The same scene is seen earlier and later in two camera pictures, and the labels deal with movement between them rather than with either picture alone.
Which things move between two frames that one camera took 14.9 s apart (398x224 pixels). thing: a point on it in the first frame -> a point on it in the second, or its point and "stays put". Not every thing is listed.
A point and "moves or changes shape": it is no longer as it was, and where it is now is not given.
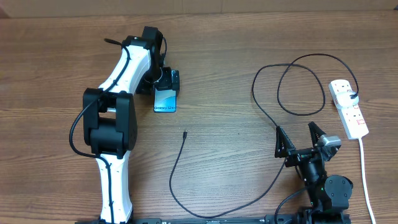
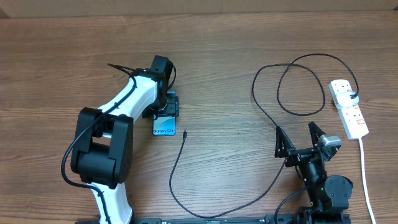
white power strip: x=351 y=117 stays put
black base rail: x=283 y=219 stays put
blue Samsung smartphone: x=165 y=101 moves or changes shape
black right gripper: x=283 y=148 stays put
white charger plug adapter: x=345 y=101 stays put
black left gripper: x=167 y=83 -> x=172 y=108
